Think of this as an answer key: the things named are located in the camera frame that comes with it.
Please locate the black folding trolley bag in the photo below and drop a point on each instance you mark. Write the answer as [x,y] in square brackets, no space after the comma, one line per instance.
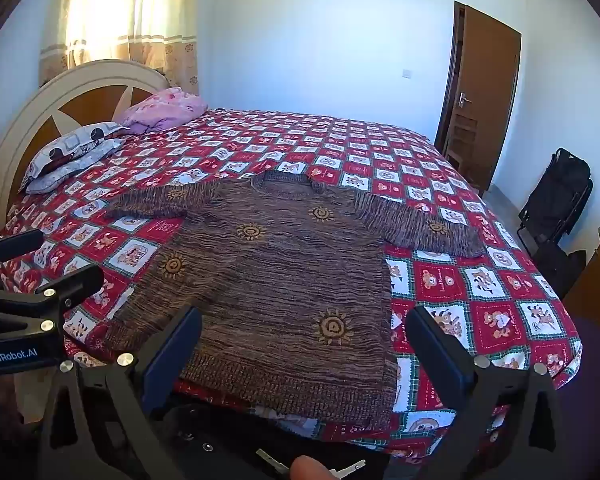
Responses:
[560,195]

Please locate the white wall switch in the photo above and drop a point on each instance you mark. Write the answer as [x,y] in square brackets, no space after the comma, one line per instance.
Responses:
[407,72]

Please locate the brown knitted sweater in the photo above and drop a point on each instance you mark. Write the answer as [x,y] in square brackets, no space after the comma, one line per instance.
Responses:
[280,270]

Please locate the metal key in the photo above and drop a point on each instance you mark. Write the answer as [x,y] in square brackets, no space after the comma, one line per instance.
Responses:
[347,470]
[272,460]

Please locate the wooden cabinet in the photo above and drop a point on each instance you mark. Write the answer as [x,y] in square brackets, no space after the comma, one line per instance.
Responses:
[597,280]

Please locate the red checkered printed bedspread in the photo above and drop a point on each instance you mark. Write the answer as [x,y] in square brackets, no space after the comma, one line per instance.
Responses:
[480,280]

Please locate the cream and wood headboard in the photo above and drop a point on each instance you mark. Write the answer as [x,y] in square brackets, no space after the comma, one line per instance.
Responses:
[30,110]

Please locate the pink pillow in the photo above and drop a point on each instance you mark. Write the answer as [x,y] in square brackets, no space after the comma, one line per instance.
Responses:
[162,110]

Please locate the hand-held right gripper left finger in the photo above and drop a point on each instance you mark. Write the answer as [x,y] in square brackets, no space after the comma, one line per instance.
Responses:
[172,360]

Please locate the brown wooden door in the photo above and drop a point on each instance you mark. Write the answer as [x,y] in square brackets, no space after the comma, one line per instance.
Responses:
[485,100]

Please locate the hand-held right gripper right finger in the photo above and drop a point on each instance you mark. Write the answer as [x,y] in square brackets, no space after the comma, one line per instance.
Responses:
[442,357]

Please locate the purple garment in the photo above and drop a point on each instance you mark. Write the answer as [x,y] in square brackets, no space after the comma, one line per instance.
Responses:
[590,400]

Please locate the person's right hand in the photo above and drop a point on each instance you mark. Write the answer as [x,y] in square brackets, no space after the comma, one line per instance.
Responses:
[307,470]

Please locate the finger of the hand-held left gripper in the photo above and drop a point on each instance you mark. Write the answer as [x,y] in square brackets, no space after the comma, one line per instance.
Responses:
[55,292]
[15,241]

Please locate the grey cartoon print pillow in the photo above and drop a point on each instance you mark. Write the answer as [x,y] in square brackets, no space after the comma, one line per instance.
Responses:
[77,169]
[65,146]

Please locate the beige patterned curtain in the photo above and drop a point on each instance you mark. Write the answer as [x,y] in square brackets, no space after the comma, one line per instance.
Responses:
[130,15]

